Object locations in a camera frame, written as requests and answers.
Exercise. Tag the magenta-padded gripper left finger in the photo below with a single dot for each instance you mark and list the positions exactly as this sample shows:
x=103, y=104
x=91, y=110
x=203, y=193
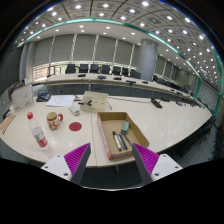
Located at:
x=76, y=159

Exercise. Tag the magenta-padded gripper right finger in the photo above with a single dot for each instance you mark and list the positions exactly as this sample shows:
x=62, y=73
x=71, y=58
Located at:
x=148, y=158

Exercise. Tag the clear red-capped water bottle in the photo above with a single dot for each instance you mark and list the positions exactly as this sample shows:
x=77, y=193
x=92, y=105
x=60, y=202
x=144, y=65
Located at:
x=38, y=134

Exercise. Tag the black marker pen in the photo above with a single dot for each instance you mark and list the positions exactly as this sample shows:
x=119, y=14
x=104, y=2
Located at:
x=122, y=141
x=128, y=140

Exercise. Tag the flat round red coaster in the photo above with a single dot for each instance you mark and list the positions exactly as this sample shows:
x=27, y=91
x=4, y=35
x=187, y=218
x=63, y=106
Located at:
x=75, y=126

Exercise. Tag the white-barrelled marker pen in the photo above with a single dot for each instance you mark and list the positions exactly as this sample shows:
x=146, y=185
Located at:
x=117, y=141

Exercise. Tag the grey-green whiteboard eraser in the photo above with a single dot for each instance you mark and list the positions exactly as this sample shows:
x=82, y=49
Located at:
x=125, y=127

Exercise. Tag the red flower-print mug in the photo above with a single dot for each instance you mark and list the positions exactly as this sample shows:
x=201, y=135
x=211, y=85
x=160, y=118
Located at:
x=52, y=121

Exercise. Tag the white remote control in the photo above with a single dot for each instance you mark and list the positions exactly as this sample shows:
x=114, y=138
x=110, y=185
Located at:
x=74, y=110

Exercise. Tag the open cardboard box red side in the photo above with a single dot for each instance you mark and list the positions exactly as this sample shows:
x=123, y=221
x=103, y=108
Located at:
x=107, y=120

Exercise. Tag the black desktop microphone base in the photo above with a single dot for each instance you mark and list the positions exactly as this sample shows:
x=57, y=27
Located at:
x=6, y=113
x=156, y=103

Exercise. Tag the small black clip tool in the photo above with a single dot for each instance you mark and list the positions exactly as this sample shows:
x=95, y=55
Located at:
x=85, y=103

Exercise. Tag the white paper sheet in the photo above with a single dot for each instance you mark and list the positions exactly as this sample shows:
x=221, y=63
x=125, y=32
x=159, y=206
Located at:
x=61, y=100

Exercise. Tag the black desk phone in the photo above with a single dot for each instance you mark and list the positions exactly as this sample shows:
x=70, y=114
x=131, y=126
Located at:
x=43, y=96

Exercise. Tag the long curved conference desk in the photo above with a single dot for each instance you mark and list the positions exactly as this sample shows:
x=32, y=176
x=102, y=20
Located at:
x=100, y=85

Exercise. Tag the brown paper envelope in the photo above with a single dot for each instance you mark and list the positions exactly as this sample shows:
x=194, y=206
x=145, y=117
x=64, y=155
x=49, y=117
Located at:
x=6, y=123

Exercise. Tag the white printed carton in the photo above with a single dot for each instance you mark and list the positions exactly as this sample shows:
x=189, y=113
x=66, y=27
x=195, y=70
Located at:
x=22, y=98

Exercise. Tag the row of black office chairs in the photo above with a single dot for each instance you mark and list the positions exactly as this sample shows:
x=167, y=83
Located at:
x=94, y=68

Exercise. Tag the group of ceiling lights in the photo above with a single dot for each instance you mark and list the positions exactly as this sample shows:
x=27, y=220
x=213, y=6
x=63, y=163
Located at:
x=105, y=5

